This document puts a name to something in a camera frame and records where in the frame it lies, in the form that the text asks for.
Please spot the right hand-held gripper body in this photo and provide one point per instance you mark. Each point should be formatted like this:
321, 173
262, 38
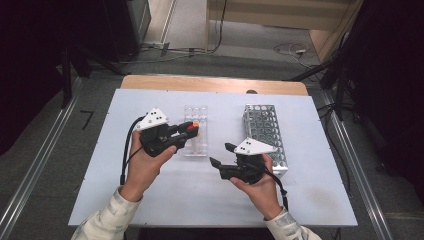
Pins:
246, 166

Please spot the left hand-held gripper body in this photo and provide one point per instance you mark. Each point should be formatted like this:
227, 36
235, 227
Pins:
156, 138

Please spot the orange-capped test tube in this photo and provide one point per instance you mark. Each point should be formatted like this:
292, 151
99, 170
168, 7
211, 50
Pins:
195, 125

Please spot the clear acrylic test tube rack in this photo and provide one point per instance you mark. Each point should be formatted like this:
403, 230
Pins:
201, 115

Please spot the perforated metal test tube rack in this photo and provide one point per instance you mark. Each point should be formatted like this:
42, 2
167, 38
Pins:
265, 115

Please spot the person's right hand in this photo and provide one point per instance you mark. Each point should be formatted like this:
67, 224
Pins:
263, 193

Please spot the person's left hand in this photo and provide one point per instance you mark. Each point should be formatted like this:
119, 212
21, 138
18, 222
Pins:
143, 170

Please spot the black tripod stand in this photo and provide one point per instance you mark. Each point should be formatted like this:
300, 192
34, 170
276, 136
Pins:
340, 86
66, 80

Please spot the dark grey cabinet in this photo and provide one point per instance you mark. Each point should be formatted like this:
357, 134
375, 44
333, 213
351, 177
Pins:
133, 26

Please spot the light wooden furniture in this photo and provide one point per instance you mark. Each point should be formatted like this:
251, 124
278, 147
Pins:
283, 13

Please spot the black curtain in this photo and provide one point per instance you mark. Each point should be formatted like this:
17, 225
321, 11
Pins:
393, 83
30, 66

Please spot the aluminium floor rail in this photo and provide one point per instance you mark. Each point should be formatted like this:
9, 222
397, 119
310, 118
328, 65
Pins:
358, 173
36, 161

